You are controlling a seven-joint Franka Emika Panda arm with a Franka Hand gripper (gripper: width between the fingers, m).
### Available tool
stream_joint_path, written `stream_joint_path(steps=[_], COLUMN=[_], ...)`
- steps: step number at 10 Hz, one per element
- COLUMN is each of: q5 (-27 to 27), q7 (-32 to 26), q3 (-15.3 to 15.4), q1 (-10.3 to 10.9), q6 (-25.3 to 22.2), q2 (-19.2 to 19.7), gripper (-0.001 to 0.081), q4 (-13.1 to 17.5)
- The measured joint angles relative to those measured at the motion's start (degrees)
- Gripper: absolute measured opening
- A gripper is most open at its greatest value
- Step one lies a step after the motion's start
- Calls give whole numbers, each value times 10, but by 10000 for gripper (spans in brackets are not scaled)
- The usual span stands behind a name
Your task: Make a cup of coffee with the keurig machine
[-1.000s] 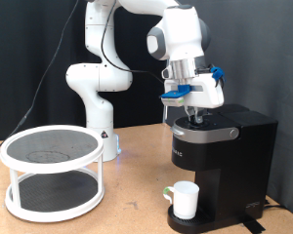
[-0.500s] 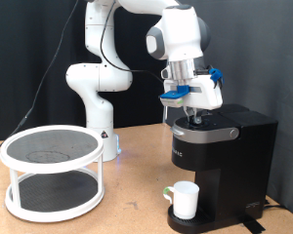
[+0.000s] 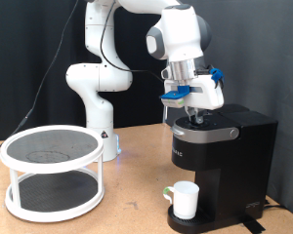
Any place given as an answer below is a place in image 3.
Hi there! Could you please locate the black Keurig coffee machine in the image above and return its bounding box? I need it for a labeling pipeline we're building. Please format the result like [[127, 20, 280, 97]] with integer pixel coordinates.
[[166, 103, 279, 234]]

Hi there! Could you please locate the white mug green handle mark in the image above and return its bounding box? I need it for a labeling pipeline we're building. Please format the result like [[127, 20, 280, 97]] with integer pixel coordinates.
[[162, 180, 200, 220]]

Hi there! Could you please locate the silver metal pole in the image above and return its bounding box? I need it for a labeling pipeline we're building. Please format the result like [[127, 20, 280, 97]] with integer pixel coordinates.
[[162, 105, 170, 125]]

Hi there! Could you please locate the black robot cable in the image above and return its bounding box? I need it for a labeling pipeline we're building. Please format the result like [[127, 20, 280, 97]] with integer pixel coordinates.
[[0, 0, 166, 158]]

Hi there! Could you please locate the grey backdrop panel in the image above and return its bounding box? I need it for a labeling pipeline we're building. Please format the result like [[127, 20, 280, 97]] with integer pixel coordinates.
[[167, 0, 293, 220]]

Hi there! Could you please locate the blue cable clip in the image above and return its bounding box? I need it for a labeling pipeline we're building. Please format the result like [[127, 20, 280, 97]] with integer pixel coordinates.
[[208, 67, 226, 86]]

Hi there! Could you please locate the black curtain backdrop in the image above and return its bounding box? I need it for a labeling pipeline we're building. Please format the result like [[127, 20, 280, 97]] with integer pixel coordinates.
[[0, 0, 170, 142]]

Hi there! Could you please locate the black power cord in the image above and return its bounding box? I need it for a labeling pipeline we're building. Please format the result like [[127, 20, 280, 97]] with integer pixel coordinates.
[[263, 198, 286, 211]]

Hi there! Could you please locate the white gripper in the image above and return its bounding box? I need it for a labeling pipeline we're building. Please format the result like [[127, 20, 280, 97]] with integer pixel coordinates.
[[163, 73, 226, 126]]

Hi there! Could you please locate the white two-tier turntable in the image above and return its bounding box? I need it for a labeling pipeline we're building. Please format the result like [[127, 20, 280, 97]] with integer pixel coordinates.
[[0, 124, 105, 223]]

